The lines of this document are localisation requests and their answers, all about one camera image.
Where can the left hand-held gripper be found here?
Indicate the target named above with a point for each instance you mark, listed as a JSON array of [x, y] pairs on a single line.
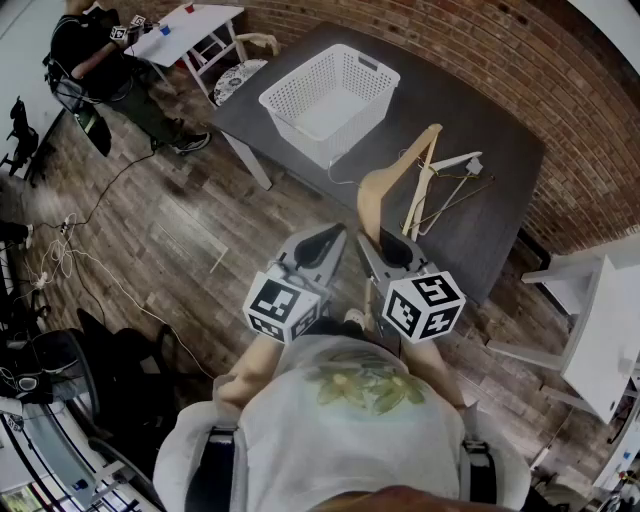
[[280, 305]]

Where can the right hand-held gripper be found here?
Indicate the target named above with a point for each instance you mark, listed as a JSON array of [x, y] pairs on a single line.
[[425, 305]]

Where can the light wooden hanger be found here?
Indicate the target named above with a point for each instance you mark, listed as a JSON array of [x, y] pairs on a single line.
[[372, 195]]

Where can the thin brass metal hanger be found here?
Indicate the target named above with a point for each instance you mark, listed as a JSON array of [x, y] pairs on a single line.
[[480, 185]]

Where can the white plastic hanger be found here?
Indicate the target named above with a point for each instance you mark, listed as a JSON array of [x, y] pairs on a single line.
[[460, 159]]

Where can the white plastic laundry basket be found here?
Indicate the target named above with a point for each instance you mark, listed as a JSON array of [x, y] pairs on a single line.
[[320, 120]]

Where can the person's left forearm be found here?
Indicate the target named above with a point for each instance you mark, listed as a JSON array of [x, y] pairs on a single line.
[[250, 370]]

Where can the person's right forearm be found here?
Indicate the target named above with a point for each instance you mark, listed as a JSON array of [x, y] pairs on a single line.
[[430, 365]]

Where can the person's right white shoe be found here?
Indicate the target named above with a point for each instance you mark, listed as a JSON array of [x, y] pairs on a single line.
[[355, 316]]

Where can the person's black trousers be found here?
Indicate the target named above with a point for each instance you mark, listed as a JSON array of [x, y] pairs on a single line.
[[330, 327]]

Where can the pale stick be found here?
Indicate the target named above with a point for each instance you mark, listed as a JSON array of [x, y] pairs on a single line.
[[218, 259]]

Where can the white table leg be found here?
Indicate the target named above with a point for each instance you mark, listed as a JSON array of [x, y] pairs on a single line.
[[250, 162]]

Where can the person's white floral shirt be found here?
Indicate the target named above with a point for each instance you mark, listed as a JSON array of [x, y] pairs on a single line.
[[350, 440]]

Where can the wooden chair floral cushion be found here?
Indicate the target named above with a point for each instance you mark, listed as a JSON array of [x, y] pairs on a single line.
[[235, 80]]

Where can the black office chair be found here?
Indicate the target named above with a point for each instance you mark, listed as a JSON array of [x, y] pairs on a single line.
[[22, 135], [125, 360]]

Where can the white desk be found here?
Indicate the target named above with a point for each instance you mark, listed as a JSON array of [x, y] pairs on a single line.
[[600, 340]]

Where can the black green bag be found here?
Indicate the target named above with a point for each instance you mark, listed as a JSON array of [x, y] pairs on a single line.
[[95, 132]]

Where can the white power strip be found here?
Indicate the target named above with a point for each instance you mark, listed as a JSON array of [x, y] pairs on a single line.
[[64, 227], [40, 280]]

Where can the white folding table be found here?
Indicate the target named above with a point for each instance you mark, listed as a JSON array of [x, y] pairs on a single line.
[[185, 35]]

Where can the blue cup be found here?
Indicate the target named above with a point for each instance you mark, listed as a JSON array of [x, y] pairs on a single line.
[[166, 31]]

